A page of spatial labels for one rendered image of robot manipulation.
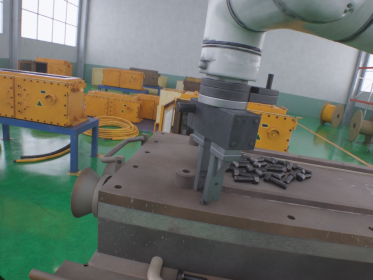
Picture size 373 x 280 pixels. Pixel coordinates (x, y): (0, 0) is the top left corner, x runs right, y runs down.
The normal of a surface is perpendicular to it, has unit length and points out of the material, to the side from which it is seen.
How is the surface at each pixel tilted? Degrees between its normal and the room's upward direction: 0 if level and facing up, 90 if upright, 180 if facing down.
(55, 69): 90
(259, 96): 90
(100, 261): 0
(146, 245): 90
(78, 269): 0
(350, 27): 141
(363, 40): 150
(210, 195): 90
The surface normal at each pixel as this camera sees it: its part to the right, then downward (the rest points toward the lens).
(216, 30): -0.69, 0.12
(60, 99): -0.07, 0.26
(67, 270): 0.14, -0.95
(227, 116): -0.90, -0.01
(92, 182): 0.61, -0.61
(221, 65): -0.34, 0.20
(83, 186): 0.53, -0.28
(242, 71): 0.24, 0.30
